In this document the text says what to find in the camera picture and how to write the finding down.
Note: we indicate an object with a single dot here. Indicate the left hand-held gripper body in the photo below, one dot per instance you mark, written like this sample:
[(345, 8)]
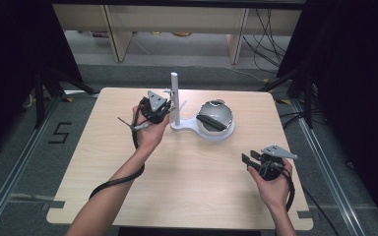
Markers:
[(156, 106)]

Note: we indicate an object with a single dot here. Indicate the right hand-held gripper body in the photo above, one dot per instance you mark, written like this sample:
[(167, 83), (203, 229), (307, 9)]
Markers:
[(270, 167)]

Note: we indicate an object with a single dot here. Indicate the white key stand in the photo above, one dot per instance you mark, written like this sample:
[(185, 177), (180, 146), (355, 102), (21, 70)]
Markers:
[(176, 98)]

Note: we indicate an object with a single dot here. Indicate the white bowl with silver rim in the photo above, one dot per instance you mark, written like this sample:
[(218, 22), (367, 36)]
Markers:
[(216, 113)]

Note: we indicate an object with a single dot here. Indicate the person's right hand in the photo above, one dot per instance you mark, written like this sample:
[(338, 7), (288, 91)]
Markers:
[(275, 190)]

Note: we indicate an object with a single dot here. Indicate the person's left hand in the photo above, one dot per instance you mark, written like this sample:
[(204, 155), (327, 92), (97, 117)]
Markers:
[(149, 136)]

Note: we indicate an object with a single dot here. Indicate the yellow round object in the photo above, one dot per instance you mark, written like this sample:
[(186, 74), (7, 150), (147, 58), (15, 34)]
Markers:
[(181, 33)]

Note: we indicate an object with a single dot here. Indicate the black metal stand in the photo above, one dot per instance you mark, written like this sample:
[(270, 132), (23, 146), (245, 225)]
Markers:
[(308, 98), (40, 98)]

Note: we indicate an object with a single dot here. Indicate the black curtain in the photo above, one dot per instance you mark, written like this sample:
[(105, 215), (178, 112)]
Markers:
[(357, 82), (10, 65)]

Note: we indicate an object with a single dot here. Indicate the aluminium floor rail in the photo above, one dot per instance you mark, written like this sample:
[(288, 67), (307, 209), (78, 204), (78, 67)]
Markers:
[(19, 164), (328, 177)]

